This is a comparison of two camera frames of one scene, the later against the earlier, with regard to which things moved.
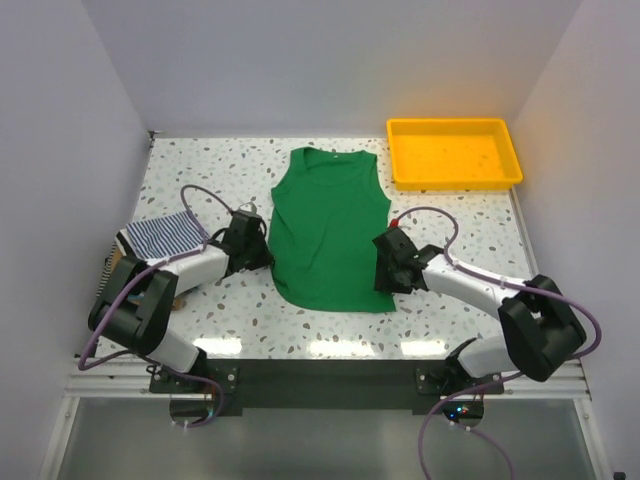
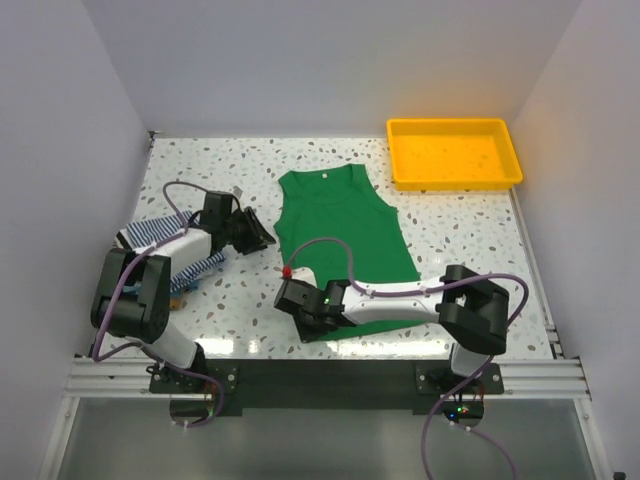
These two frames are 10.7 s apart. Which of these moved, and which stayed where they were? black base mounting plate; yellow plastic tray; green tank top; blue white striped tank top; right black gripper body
Moved: green tank top; right black gripper body
Stayed: yellow plastic tray; black base mounting plate; blue white striped tank top
